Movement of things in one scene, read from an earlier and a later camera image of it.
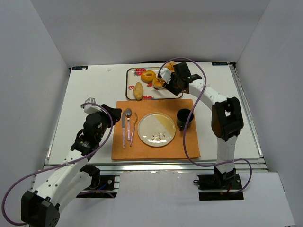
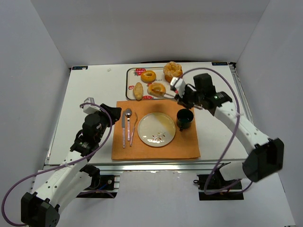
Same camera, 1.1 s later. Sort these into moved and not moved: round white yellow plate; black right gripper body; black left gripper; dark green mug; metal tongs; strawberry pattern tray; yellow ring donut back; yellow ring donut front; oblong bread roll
Moved: yellow ring donut front; metal tongs; black right gripper body
Not moved: yellow ring donut back; strawberry pattern tray; dark green mug; round white yellow plate; black left gripper; oblong bread roll
